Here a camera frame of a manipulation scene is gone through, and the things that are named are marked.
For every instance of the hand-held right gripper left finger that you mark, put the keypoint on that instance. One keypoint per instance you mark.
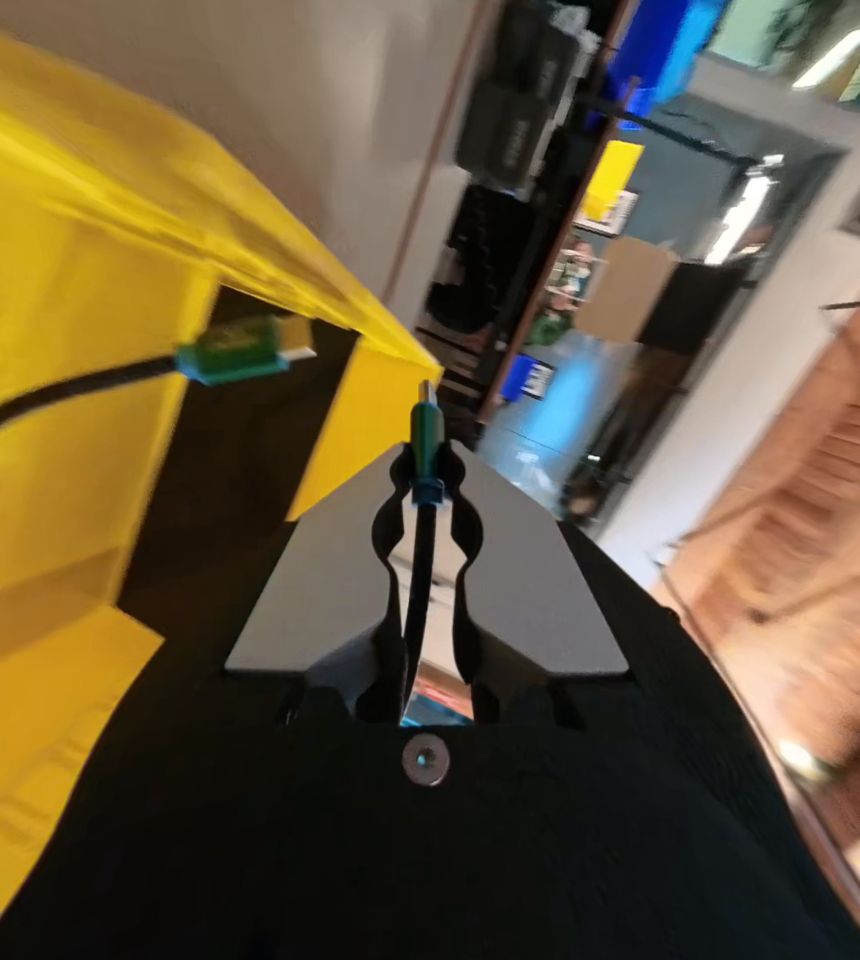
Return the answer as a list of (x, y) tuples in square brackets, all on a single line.
[(310, 600)]

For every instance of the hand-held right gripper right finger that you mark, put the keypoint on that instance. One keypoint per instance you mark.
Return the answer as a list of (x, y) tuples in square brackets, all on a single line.
[(542, 600)]

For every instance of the large yellow storage bin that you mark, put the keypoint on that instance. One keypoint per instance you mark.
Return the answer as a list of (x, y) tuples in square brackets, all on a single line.
[(62, 300)]

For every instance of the black bin divider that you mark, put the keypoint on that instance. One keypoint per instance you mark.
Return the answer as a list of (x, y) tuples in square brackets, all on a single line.
[(249, 450)]

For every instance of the glass partition window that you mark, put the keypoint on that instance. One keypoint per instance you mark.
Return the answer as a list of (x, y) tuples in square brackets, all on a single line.
[(587, 420)]

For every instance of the framed marker tag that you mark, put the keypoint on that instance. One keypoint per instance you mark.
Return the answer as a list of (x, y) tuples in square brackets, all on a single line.
[(541, 381), (621, 214)]

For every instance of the small blue bin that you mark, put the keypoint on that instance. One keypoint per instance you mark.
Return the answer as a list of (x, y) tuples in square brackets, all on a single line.
[(521, 379)]

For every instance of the long brown-edged table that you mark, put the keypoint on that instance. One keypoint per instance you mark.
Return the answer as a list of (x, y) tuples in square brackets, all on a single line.
[(550, 262)]

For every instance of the small yellow bin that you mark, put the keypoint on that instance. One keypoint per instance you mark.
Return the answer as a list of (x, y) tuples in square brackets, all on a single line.
[(614, 180)]

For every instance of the black hard case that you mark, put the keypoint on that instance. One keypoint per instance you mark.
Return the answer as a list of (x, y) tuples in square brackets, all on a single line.
[(505, 142), (542, 60)]

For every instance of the blue storage bin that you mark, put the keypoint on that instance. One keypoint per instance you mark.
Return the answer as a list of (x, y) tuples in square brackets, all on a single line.
[(662, 52)]

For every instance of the black wall panel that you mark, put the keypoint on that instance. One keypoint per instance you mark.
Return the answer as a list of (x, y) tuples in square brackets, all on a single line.
[(692, 307)]

